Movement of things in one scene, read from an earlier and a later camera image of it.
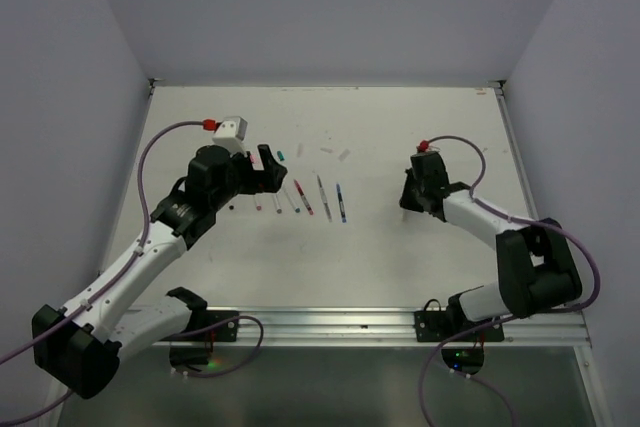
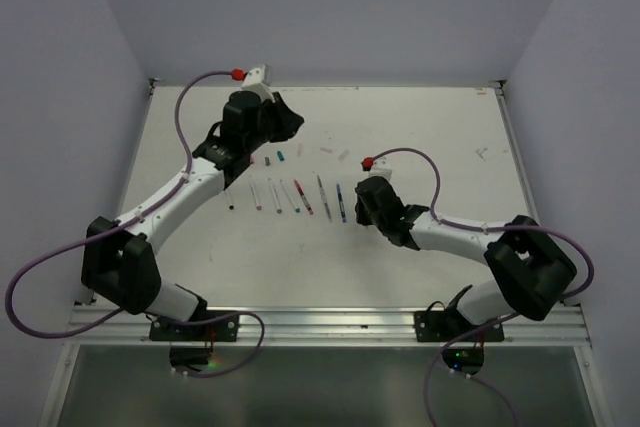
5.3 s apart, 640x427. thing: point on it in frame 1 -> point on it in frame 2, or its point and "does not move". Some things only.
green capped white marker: [294, 204] does not move
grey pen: [325, 200] does not move
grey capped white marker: [277, 203] does not move
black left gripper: [272, 171] -> [288, 121]
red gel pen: [304, 198] does not move
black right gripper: [406, 199] -> [361, 217]
